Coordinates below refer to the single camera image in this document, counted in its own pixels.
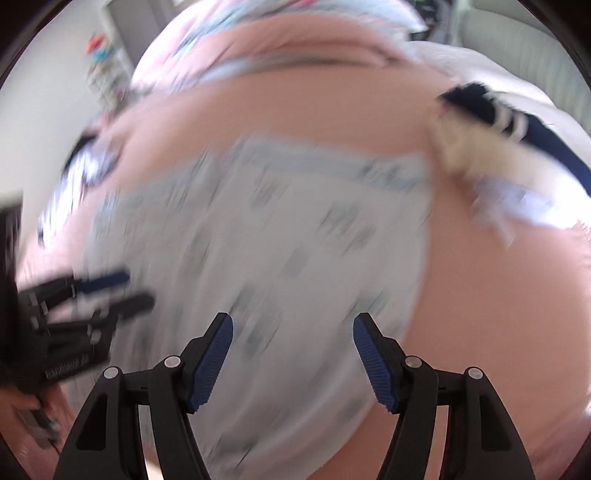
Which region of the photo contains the person's left hand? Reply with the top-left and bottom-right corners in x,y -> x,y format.
9,394 -> 44,416

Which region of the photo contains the light blue satin garment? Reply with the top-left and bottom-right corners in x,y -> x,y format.
37,134 -> 121,245

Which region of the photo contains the pale pink pillow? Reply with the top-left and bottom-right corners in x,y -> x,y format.
406,39 -> 591,139

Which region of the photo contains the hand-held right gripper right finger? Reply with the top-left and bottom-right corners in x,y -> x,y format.
353,312 -> 536,480

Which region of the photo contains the white shelf rack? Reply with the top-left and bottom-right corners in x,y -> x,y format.
88,51 -> 134,107

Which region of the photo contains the red and blue plush toy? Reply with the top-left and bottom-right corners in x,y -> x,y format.
88,32 -> 114,63

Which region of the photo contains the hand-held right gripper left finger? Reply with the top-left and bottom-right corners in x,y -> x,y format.
53,312 -> 234,480

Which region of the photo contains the cat-print pyjama top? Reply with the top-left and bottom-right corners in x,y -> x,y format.
85,136 -> 435,480

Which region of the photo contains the white folded garment with straps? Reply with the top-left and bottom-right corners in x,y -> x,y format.
471,178 -> 573,241

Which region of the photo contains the pink sheet bed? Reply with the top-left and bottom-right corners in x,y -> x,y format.
14,23 -> 591,480

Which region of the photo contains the cream folded garment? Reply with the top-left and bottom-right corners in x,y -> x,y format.
427,117 -> 561,185

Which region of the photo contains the grey-green padded headboard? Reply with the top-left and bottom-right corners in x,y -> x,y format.
455,9 -> 587,121

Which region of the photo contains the pink checkered folded duvet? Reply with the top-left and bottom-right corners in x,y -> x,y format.
131,0 -> 428,93

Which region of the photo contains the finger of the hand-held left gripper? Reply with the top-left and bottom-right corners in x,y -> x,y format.
46,294 -> 156,361
21,271 -> 131,308

